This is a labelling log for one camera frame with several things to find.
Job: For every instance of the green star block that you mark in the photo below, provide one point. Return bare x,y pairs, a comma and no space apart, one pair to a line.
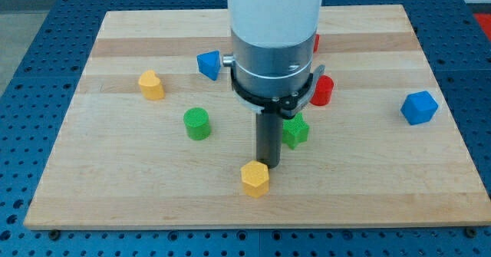
295,131

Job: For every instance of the green cylinder block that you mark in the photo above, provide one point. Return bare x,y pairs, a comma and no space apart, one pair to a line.
196,122

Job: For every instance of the blue cube block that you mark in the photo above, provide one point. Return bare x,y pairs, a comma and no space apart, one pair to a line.
419,108

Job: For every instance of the red cylinder block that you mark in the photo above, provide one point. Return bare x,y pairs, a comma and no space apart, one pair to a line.
323,91

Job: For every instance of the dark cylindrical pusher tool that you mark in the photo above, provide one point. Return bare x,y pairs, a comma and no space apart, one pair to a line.
268,139

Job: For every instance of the black clamp with lever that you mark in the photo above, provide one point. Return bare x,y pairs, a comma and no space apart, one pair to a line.
285,103

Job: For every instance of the light wooden board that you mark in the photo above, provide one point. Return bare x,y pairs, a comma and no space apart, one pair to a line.
121,161

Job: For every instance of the yellow heart block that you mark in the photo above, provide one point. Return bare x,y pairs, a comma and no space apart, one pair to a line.
151,86

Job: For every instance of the yellow hexagon block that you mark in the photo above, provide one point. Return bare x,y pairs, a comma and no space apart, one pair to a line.
255,179

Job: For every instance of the red block behind arm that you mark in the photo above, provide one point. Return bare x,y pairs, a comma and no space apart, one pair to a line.
317,39

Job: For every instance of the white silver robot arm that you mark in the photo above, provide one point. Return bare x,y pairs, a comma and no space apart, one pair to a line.
272,44

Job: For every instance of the blue triangle block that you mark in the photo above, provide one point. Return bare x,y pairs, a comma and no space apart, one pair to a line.
209,64

